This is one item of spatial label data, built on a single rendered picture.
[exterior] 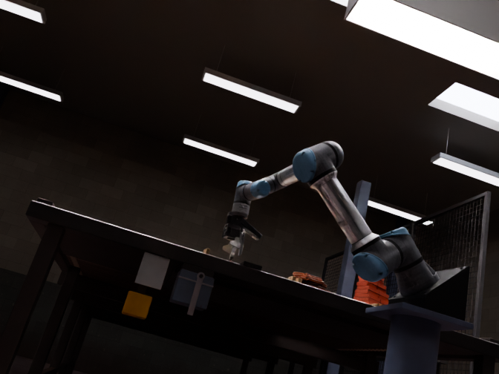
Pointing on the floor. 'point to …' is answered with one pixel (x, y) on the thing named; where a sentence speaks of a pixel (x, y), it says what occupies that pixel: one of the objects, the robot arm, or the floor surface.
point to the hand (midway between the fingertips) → (235, 259)
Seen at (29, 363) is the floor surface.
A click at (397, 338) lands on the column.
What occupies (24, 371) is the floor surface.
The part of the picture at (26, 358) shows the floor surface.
